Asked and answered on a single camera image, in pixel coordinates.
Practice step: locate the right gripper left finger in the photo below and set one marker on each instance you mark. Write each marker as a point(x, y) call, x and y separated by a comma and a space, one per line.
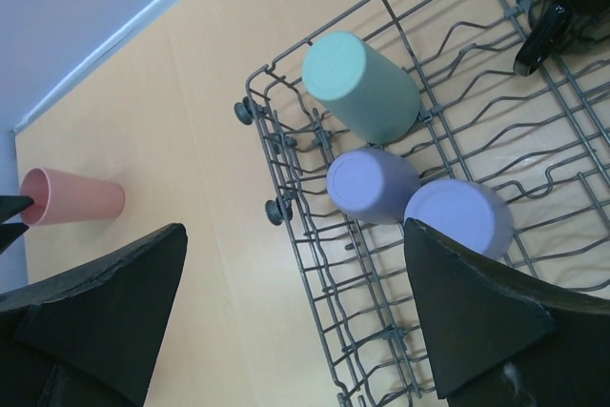
point(91, 335)

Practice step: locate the purple cup small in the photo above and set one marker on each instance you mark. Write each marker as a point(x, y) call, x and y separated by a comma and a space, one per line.
point(372, 185)

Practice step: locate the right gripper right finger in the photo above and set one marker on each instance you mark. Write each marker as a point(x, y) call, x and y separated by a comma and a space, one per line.
point(495, 336)

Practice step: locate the green plastic cup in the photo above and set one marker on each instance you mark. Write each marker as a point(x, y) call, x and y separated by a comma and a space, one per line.
point(367, 92)

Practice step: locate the pink cup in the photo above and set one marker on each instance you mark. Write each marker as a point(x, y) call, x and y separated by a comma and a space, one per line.
point(60, 197)

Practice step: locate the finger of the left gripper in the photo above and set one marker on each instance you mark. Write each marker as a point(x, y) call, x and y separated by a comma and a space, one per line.
point(12, 205)
point(9, 232)

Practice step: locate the black white-lined mug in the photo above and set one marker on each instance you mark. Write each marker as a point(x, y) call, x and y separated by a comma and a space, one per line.
point(561, 26)

